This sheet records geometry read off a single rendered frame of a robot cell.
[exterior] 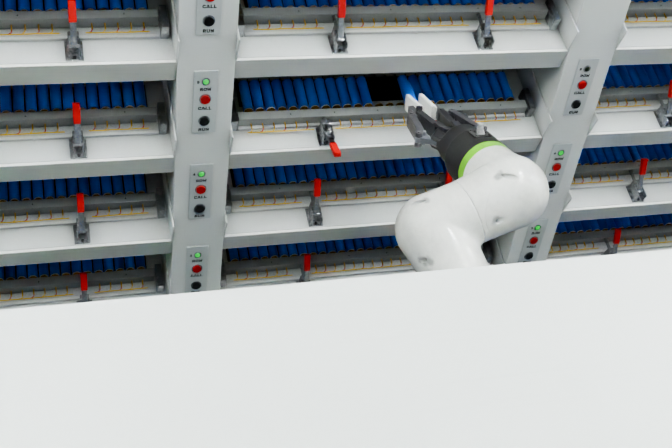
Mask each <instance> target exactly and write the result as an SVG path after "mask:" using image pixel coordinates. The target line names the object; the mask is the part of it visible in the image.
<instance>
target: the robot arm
mask: <svg viewBox="0 0 672 448"><path fill-rule="evenodd" d="M405 110H406V111H407V112H408V114H407V128H408V130H409V131H410V133H411V135H412V137H413V138H414V140H415V142H414V146H415V147H418V148H419V147H421V146H422V145H425V144H430V145H431V147H432V148H434V149H436V150H438V151H439V154H440V156H441V158H442V160H443V161H444V162H445V166H446V169H447V172H448V173H449V174H450V176H451V177H452V178H453V179H454V180H455V181H453V182H451V183H448V184H446V185H443V186H441V187H438V188H436V189H433V190H430V191H428V192H425V193H422V194H419V195H417V196H415V197H413V198H411V199H410V200H409V201H407V202H406V203H405V204H404V205H403V207H402V208H401V209H400V211H399V213H398V215H397V218H396V222H395V237H396V241H397V243H398V246H399V247H400V249H401V251H402V252H403V253H404V255H405V256H406V258H407V259H408V261H409V262H410V263H411V265H412V266H413V268H414V269H415V271H416V272H424V271H435V270H446V269H457V268H468V267H480V266H490V264H489V263H488V262H487V261H486V259H485V256H484V254H483V252H482V250H481V244H482V243H484V242H487V241H489V240H491V239H494V238H496V237H498V236H501V235H504V234H507V233H509V232H512V231H515V230H518V229H521V228H523V227H526V226H528V225H530V224H532V223H533V222H535V221H536V220H537V219H538V218H539V217H540V216H541V215H542V213H543V212H544V210H545V208H546V206H547V203H548V199H549V185H548V181H547V178H546V176H545V174H544V173H543V171H542V170H541V168H540V167H539V166H538V165H537V164H535V163H534V162H533V161H531V160H530V159H528V158H525V157H523V156H520V155H517V154H515V153H514V152H512V151H511V150H510V149H509V148H507V147H506V146H505V145H504V144H503V143H501V142H500V141H499V140H498V139H497V138H496V137H494V136H493V135H492V134H491V133H490V132H488V131H487V126H484V123H483V122H478V123H476V122H475V121H473V120H472V119H470V118H468V117H467V116H465V115H463V114H462V113H460V112H459V111H457V110H455V109H453V108H451V109H449V111H446V110H445V109H444V108H440V107H439V106H438V105H436V104H433V103H432V102H431V101H430V100H429V99H428V98H427V97H426V96H425V95H424V94H423V93H419V97H418V101H416V100H415V99H414V98H413V97H412V96H411V95H410V94H406V98H405ZM436 119H437V120H436ZM427 134H428V135H429V136H430V137H429V136H428V135H427Z"/></svg>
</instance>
